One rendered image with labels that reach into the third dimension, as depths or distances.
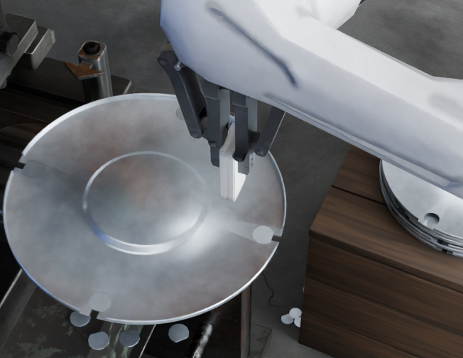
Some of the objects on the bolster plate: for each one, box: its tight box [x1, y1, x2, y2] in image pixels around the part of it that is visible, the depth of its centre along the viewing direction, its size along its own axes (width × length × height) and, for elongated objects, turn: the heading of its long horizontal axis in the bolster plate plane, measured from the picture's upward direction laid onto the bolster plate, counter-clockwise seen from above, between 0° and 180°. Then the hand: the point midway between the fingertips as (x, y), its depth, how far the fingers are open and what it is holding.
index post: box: [77, 40, 113, 104], centre depth 122 cm, size 3×3×10 cm
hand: (232, 165), depth 96 cm, fingers closed
